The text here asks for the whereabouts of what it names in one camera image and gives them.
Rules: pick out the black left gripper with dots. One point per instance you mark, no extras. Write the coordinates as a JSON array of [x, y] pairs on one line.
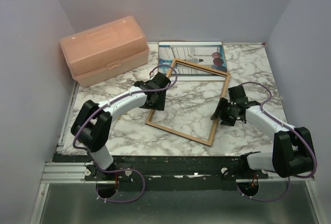
[[159, 105]]

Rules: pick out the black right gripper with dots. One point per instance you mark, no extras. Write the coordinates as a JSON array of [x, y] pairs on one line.
[[226, 120]]

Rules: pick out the photo print with balloons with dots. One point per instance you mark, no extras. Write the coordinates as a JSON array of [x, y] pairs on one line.
[[209, 54]]

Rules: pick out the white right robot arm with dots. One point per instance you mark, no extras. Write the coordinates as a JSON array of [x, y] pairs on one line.
[[292, 154]]

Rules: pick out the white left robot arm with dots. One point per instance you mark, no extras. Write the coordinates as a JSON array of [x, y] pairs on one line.
[[92, 126]]

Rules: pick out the pink plastic storage box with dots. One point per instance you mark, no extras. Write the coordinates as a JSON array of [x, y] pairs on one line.
[[105, 51]]

